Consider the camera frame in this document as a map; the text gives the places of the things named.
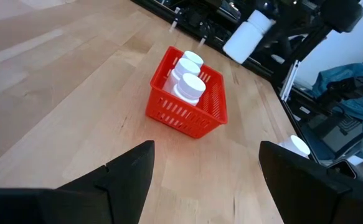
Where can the silver metal bracket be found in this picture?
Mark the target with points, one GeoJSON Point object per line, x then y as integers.
{"type": "Point", "coordinates": [288, 82]}

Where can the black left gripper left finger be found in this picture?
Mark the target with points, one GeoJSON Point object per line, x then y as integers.
{"type": "Point", "coordinates": [122, 180]}

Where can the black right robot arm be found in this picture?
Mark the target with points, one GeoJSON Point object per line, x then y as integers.
{"type": "Point", "coordinates": [341, 14]}

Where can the black white-tipped clamp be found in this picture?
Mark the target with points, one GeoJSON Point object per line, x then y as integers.
{"type": "Point", "coordinates": [172, 27]}
{"type": "Point", "coordinates": [202, 42]}

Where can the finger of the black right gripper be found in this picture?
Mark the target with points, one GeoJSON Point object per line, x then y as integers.
{"type": "Point", "coordinates": [279, 32]}

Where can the blue cloth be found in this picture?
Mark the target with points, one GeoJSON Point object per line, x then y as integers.
{"type": "Point", "coordinates": [340, 73]}

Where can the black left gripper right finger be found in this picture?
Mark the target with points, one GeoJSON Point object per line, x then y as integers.
{"type": "Point", "coordinates": [299, 193]}

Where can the white plastic pill bottle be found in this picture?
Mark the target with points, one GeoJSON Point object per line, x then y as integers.
{"type": "Point", "coordinates": [245, 39]}
{"type": "Point", "coordinates": [190, 85]}
{"type": "Point", "coordinates": [185, 67]}
{"type": "Point", "coordinates": [193, 57]}
{"type": "Point", "coordinates": [298, 144]}

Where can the red slotted plastic basket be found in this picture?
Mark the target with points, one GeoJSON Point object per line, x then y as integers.
{"type": "Point", "coordinates": [181, 119]}

